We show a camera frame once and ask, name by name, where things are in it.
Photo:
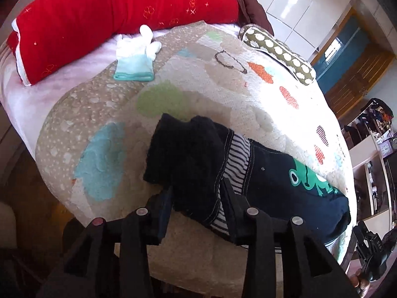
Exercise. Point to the right hand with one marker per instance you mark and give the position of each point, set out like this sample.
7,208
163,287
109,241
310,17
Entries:
360,283

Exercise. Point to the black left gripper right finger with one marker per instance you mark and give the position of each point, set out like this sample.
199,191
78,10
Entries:
309,269

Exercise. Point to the dark brown blanket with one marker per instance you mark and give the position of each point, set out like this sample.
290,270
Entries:
252,12

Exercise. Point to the patchwork heart quilt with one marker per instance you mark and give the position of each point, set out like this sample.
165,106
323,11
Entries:
92,147

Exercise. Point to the white glossy wardrobe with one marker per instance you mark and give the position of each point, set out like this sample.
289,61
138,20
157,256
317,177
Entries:
304,25

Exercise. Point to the white and teal glove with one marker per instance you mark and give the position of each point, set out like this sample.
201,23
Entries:
135,56

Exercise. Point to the wooden door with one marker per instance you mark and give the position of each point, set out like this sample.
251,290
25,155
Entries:
359,79

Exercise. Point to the long red bolster pillow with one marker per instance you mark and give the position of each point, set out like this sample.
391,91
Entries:
49,34

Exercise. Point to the black shoe rack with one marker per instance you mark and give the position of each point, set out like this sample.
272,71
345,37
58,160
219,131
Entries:
375,119

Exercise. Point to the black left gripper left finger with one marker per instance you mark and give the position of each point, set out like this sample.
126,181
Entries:
109,258

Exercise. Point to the navy striped children's pants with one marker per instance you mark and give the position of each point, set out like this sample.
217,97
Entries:
192,158

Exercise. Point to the white bed sheet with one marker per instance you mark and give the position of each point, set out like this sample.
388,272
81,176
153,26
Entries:
28,106

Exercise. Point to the olive white-dotted bolster pillow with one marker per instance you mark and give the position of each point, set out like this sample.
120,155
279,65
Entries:
263,41

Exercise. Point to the white shelf unit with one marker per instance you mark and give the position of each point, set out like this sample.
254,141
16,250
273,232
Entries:
374,177

